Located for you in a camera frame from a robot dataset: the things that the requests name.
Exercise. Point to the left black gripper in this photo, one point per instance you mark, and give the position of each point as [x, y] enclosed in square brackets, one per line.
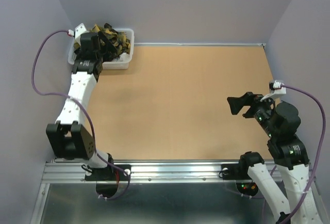
[105, 45]

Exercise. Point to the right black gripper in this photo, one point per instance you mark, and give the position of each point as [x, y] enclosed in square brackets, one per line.
[249, 98]

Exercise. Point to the yellow plaid long sleeve shirt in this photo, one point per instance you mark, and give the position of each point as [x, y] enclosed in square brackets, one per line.
[118, 39]

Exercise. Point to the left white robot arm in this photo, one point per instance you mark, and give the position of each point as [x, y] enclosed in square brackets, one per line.
[68, 136]

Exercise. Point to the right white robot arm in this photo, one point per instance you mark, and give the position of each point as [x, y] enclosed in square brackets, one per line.
[280, 122]

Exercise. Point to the white long sleeve shirt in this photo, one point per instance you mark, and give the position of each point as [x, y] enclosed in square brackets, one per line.
[124, 57]

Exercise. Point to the white perforated plastic basket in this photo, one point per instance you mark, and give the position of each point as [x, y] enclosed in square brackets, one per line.
[109, 65]

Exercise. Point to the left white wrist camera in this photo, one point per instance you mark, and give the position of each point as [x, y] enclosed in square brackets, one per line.
[77, 32]

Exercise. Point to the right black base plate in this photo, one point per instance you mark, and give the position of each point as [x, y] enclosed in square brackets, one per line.
[234, 171]

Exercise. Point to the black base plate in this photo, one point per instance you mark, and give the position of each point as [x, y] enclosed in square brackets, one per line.
[234, 171]
[103, 174]

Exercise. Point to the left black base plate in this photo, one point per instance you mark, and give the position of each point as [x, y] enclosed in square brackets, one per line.
[103, 174]

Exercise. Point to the aluminium mounting rail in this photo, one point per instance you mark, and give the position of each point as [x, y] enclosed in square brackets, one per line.
[162, 171]

